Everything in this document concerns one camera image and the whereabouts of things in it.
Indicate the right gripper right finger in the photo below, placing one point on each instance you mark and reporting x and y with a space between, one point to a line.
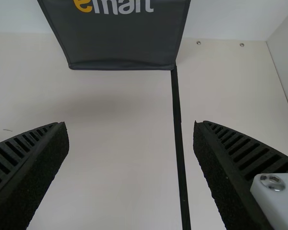
230 182

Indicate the dark grey bag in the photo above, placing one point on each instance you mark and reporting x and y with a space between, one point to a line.
122 36

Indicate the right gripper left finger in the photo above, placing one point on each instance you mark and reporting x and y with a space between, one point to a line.
26 172

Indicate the black strip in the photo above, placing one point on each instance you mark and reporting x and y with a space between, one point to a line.
177 119

